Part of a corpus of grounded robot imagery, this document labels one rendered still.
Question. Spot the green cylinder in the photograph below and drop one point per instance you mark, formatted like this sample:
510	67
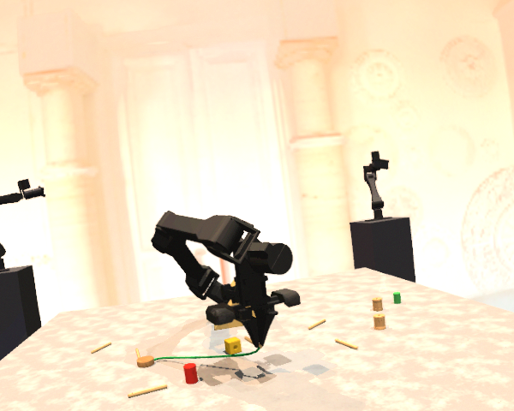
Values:
397	298

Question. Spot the red cylinder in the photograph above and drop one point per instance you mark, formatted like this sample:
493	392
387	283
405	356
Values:
190	373

